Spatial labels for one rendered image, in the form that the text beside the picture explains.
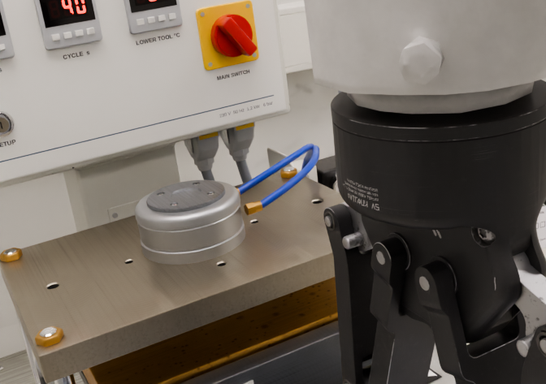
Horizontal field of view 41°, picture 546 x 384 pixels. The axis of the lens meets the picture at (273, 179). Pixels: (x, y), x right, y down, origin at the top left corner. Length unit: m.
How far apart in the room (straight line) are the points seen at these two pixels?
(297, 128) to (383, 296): 0.91
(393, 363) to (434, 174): 0.12
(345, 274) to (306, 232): 0.22
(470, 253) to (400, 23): 0.08
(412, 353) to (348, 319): 0.03
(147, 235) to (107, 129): 0.15
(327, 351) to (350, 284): 0.20
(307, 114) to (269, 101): 0.49
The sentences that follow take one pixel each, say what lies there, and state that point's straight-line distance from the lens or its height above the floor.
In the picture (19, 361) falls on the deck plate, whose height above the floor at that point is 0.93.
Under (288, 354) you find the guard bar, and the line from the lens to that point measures 0.51.
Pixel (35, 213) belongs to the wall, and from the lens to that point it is 1.15.
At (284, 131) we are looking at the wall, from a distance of 1.19.
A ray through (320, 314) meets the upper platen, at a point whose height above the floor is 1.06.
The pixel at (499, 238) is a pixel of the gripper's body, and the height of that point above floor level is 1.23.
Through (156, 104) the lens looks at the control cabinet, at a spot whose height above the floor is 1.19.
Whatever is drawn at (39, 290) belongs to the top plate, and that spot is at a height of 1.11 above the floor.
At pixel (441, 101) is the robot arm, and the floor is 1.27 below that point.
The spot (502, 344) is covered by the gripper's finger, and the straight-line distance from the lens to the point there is 0.28.
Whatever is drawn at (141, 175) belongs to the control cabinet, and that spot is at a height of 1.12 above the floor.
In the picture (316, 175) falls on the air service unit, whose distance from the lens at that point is 0.74.
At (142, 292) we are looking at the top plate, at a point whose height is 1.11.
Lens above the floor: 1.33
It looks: 19 degrees down
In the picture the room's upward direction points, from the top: 8 degrees counter-clockwise
